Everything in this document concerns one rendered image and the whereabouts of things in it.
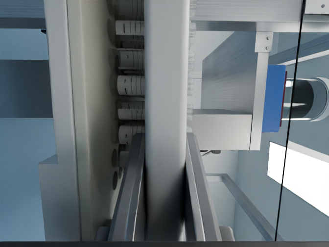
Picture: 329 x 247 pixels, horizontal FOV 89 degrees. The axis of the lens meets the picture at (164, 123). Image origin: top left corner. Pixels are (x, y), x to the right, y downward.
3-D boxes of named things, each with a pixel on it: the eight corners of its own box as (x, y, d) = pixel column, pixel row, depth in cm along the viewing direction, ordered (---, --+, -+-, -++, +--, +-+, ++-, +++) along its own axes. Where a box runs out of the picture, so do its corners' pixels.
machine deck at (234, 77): (246, 150, 48) (260, 150, 48) (258, 6, 43) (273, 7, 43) (198, 120, 110) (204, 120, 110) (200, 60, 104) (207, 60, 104)
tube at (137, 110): (89, 100, 12) (190, 102, 13) (89, 118, 13) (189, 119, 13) (81, 100, 11) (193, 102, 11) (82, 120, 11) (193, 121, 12)
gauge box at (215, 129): (180, 151, 48) (249, 150, 48) (181, 113, 46) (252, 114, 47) (174, 134, 70) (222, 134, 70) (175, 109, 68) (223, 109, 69)
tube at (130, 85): (87, 76, 12) (190, 78, 12) (88, 94, 12) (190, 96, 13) (79, 73, 11) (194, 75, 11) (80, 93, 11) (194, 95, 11)
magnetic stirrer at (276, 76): (255, 137, 51) (284, 137, 51) (261, 63, 48) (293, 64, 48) (228, 126, 71) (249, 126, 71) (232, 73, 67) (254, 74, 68)
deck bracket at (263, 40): (255, 51, 44) (272, 51, 44) (257, 31, 43) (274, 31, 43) (253, 52, 44) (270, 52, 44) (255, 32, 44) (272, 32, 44)
